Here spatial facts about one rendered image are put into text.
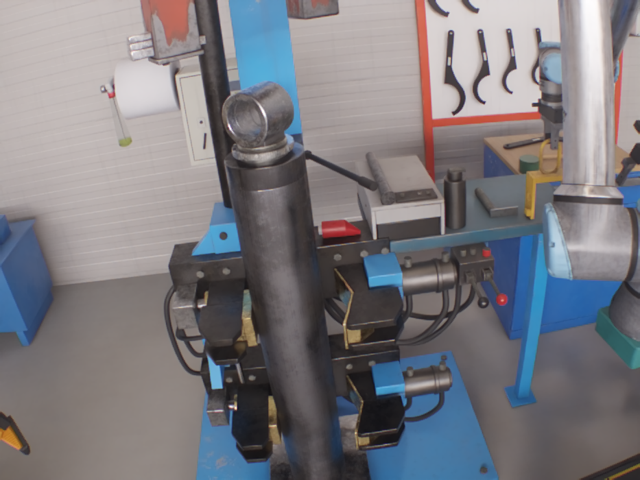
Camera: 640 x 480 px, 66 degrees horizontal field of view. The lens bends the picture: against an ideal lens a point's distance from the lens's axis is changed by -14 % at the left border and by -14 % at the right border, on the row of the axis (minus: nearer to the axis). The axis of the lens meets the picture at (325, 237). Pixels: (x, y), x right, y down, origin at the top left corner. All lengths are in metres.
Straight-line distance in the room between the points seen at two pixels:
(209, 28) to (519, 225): 1.19
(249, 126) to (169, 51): 0.34
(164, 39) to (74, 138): 2.55
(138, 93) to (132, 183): 1.56
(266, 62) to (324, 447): 1.32
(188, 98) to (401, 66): 1.62
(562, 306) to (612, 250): 2.04
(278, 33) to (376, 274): 0.82
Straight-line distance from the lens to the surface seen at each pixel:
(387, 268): 1.78
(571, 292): 3.10
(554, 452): 2.59
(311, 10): 1.46
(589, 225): 1.09
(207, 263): 1.86
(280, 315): 1.63
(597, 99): 1.13
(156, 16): 1.32
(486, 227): 1.93
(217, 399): 2.14
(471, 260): 1.84
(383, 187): 1.82
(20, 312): 3.71
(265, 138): 1.42
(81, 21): 3.64
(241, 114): 1.52
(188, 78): 2.30
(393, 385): 2.05
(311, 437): 1.99
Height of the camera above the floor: 1.97
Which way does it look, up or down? 28 degrees down
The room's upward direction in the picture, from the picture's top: 7 degrees counter-clockwise
